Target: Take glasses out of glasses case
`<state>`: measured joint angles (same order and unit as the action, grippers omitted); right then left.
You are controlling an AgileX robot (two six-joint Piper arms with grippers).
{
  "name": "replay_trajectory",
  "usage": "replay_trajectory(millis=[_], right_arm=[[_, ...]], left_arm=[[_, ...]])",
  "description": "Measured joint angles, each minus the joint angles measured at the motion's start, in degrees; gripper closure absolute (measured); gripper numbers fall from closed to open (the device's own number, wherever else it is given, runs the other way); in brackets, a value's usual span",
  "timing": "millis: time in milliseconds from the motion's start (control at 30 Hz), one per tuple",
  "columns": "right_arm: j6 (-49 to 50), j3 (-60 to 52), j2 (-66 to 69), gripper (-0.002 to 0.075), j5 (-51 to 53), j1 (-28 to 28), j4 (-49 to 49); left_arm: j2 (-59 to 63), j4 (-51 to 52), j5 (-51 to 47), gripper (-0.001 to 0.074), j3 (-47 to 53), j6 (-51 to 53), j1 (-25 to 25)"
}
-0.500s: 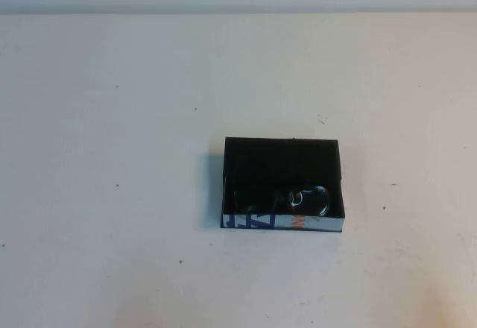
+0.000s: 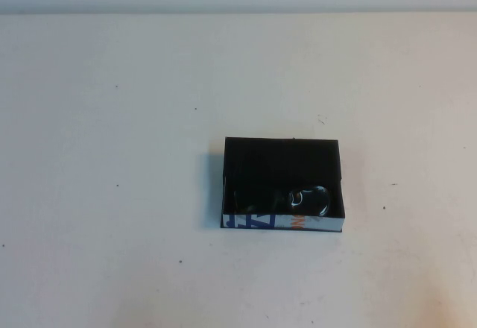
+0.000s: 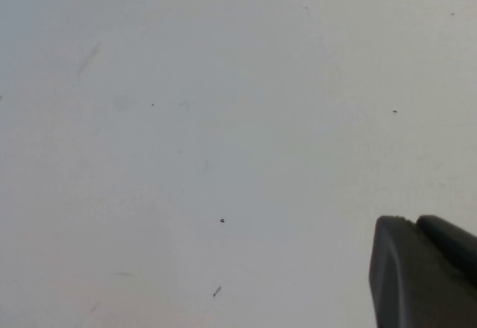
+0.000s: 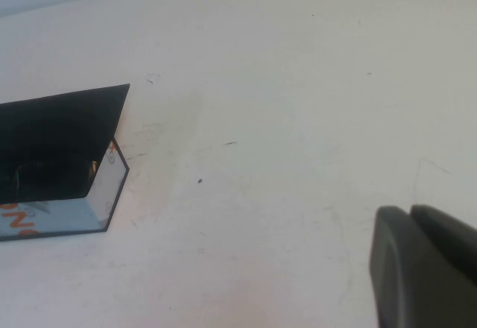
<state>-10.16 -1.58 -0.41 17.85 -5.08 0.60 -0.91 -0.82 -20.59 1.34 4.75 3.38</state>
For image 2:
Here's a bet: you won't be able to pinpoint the black frame sunglasses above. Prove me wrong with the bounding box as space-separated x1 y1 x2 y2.
233 184 332 219

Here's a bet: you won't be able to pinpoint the black printed glasses case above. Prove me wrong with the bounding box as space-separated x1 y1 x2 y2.
220 136 347 235

